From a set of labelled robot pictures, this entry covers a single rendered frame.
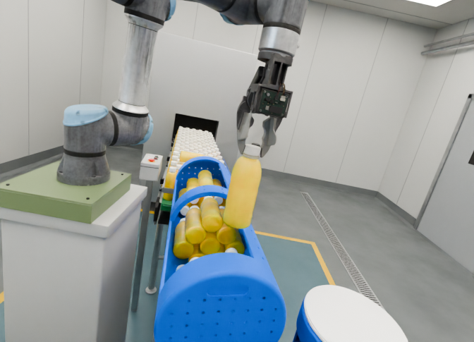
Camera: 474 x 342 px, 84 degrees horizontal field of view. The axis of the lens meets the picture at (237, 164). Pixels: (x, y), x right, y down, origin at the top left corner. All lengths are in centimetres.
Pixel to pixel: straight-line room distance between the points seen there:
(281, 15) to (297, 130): 507
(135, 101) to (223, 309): 66
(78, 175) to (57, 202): 11
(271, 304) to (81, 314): 64
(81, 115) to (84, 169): 16
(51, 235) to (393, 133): 599
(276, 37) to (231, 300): 52
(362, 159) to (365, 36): 238
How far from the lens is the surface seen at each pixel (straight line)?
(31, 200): 90
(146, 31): 92
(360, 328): 90
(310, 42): 564
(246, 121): 57
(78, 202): 83
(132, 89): 93
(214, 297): 60
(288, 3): 56
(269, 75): 52
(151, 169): 155
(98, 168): 93
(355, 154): 604
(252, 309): 64
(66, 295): 104
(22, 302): 114
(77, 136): 90
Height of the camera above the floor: 157
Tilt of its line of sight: 15 degrees down
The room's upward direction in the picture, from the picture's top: 12 degrees clockwise
